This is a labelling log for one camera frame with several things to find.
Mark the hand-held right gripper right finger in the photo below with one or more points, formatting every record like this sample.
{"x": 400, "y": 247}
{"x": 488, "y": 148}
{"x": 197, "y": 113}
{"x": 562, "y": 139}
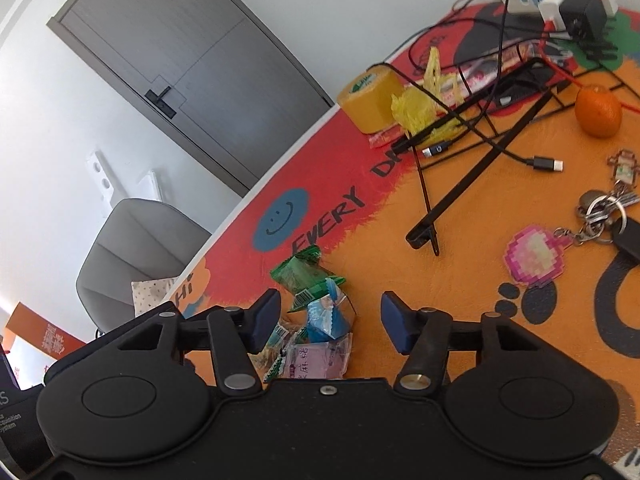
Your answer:
{"x": 397, "y": 323}

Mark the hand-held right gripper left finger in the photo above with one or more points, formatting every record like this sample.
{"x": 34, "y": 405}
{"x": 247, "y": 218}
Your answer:
{"x": 265, "y": 321}

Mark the blue candy packet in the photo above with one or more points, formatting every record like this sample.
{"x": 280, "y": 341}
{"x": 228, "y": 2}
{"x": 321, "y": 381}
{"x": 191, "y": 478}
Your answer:
{"x": 322, "y": 317}

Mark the small multicolour snack packet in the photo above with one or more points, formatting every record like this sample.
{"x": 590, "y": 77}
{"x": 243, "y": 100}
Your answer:
{"x": 276, "y": 355}

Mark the green packet with barcode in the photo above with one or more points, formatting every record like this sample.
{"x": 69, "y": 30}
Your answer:
{"x": 306, "y": 297}

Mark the green candy packet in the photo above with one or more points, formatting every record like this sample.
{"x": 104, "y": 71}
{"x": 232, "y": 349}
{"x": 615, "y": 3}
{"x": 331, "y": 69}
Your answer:
{"x": 300, "y": 270}

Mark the light purple snack packet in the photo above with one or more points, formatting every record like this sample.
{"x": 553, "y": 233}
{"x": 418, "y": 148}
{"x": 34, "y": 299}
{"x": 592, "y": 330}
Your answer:
{"x": 315, "y": 360}

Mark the dotted beige cushion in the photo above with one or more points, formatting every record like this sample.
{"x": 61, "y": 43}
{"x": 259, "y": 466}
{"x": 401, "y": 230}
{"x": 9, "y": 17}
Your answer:
{"x": 152, "y": 295}

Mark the grey chair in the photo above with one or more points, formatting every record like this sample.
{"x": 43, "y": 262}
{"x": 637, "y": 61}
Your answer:
{"x": 140, "y": 245}

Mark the black metal stand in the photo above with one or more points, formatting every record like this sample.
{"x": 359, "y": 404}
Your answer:
{"x": 465, "y": 185}

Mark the red snack stick wrapper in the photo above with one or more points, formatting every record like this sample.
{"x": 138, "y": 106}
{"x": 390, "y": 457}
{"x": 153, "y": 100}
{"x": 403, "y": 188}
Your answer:
{"x": 385, "y": 138}

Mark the yellow plastic bag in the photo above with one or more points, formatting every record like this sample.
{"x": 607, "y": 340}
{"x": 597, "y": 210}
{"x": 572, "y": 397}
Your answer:
{"x": 417, "y": 110}

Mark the yellow tape roll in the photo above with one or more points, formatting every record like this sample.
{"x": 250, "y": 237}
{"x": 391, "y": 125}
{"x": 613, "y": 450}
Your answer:
{"x": 367, "y": 102}

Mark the orange poster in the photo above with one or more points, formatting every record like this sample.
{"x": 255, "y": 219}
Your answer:
{"x": 40, "y": 335}

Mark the black car key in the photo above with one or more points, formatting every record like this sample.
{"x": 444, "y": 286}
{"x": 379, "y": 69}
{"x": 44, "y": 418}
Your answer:
{"x": 631, "y": 242}

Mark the yellow plastic clip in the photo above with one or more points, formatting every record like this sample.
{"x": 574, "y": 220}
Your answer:
{"x": 433, "y": 65}

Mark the black phone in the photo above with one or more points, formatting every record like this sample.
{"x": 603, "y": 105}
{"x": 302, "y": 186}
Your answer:
{"x": 520, "y": 82}

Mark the grey door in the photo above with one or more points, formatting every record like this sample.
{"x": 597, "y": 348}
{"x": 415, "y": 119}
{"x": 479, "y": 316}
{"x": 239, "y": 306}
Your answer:
{"x": 190, "y": 60}

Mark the small figure key charm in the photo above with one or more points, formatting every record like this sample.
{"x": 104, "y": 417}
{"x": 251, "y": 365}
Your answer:
{"x": 624, "y": 167}

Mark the orange tangerine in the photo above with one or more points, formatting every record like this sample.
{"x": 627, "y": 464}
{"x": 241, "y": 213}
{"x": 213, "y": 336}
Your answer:
{"x": 598, "y": 112}

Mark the white charger plug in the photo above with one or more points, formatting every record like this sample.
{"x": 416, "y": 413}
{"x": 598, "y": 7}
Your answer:
{"x": 552, "y": 10}

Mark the black power adapter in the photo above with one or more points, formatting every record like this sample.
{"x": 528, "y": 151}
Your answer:
{"x": 585, "y": 12}

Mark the white wall fixture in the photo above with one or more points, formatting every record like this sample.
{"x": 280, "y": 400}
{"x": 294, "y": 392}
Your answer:
{"x": 102, "y": 175}

